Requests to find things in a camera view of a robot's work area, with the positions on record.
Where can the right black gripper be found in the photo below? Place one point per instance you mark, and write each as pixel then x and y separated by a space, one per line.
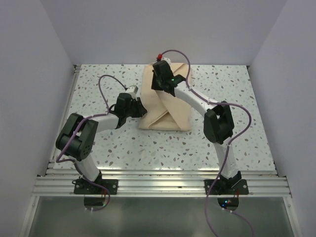
pixel 154 86

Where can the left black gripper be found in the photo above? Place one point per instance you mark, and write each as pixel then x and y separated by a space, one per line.
pixel 141 110

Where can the beige cloth wrap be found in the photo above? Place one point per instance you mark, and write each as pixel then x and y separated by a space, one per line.
pixel 164 112

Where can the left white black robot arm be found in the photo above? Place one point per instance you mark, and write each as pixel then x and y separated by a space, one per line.
pixel 76 138

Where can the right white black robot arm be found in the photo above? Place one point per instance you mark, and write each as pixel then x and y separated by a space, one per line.
pixel 218 122

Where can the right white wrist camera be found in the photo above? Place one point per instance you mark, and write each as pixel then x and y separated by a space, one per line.
pixel 160 57

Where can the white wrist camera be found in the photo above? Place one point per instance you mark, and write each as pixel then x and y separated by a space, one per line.
pixel 160 57
pixel 132 90

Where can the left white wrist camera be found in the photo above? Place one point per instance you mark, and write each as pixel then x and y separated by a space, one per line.
pixel 132 90

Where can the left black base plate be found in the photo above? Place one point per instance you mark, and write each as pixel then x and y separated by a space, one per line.
pixel 99 187

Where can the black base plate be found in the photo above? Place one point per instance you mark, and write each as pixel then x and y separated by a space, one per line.
pixel 240 188
pixel 99 187

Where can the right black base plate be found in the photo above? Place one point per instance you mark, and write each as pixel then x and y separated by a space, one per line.
pixel 240 188

